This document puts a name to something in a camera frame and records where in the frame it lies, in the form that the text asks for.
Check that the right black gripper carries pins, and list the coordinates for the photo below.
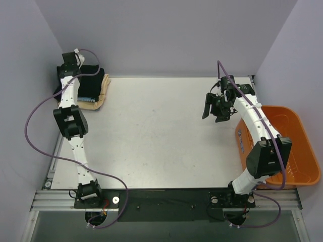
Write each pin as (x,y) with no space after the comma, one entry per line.
(215,106)

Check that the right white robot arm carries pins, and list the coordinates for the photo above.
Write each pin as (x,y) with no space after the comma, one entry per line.
(269,153)

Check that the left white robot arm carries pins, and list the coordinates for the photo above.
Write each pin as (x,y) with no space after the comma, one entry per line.
(73,126)

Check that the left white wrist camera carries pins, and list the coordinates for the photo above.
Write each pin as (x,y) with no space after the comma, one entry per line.
(79,58)

